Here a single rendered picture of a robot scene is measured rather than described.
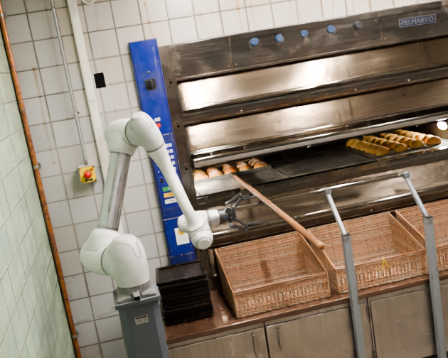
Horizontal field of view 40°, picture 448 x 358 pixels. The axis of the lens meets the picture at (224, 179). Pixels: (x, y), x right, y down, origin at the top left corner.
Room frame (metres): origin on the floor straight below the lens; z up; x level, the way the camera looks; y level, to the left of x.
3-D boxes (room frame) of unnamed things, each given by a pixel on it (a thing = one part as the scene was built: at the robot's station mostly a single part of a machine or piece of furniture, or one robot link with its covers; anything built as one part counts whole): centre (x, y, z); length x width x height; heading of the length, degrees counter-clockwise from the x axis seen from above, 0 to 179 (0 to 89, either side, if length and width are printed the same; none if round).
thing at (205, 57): (3.85, -0.70, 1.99); 1.80 x 0.08 x 0.21; 99
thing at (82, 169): (3.56, 0.77, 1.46); 0.10 x 0.07 x 0.10; 99
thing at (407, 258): (3.57, -0.77, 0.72); 0.56 x 0.49 x 0.28; 98
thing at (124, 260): (2.73, 0.50, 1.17); 0.18 x 0.16 x 0.22; 47
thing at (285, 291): (3.47, -0.18, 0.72); 0.56 x 0.49 x 0.28; 99
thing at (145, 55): (4.59, 0.47, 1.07); 1.93 x 0.16 x 2.15; 9
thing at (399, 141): (4.35, -1.22, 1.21); 0.61 x 0.48 x 0.06; 9
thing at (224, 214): (3.13, 0.02, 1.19); 0.09 x 0.07 x 0.08; 99
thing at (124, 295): (2.71, 0.48, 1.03); 0.22 x 0.18 x 0.06; 11
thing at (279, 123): (3.83, -0.71, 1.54); 1.79 x 0.11 x 0.19; 99
